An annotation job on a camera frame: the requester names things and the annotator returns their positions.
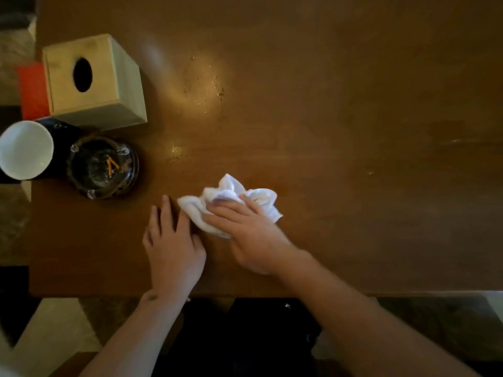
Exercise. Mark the orange box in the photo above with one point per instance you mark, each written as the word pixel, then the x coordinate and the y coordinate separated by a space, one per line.
pixel 33 92

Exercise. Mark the person's right hand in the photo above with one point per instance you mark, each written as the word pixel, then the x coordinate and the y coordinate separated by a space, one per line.
pixel 255 239

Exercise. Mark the person's left thumb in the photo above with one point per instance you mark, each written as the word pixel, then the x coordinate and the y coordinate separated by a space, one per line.
pixel 199 245

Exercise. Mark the person's left little finger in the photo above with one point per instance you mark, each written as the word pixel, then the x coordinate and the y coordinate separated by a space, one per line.
pixel 146 240

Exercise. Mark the orange cigarette butt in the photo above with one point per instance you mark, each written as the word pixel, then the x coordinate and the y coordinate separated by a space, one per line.
pixel 115 164
pixel 109 168

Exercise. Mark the person's left forearm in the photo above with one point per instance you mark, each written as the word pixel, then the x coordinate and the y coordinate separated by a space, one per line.
pixel 133 341

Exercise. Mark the wooden tissue box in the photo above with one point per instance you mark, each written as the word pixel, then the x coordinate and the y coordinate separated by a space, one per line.
pixel 98 82

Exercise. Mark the black cup white inside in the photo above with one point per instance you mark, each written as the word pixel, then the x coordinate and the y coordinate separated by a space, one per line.
pixel 25 151

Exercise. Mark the white tissue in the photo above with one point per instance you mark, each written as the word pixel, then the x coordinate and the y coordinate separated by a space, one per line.
pixel 228 189

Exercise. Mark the person's dark trousers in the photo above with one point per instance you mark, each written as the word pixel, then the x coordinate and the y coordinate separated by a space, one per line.
pixel 243 341

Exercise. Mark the person's left hand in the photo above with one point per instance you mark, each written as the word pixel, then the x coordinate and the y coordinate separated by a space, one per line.
pixel 173 255

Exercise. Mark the person's left middle finger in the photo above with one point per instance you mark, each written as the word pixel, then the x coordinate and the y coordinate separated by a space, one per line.
pixel 167 211

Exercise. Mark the person's right forearm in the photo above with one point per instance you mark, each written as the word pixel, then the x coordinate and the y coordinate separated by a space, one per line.
pixel 365 325

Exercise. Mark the person's right fingers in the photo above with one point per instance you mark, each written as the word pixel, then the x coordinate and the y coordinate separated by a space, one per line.
pixel 228 215

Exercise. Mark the round glass ashtray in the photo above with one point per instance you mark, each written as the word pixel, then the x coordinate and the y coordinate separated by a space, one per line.
pixel 92 172

